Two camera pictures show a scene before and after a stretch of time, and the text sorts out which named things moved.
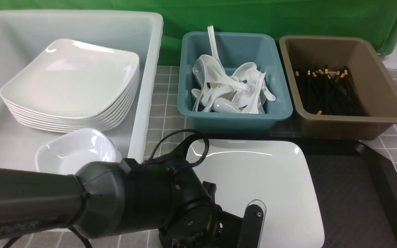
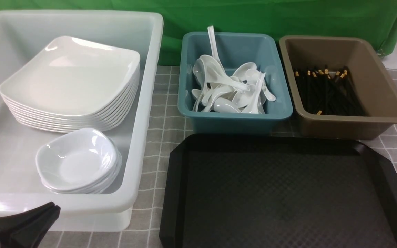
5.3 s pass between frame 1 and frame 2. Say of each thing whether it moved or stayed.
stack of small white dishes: stayed
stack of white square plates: stayed
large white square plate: moved
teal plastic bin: stayed
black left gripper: moved
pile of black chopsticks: stayed
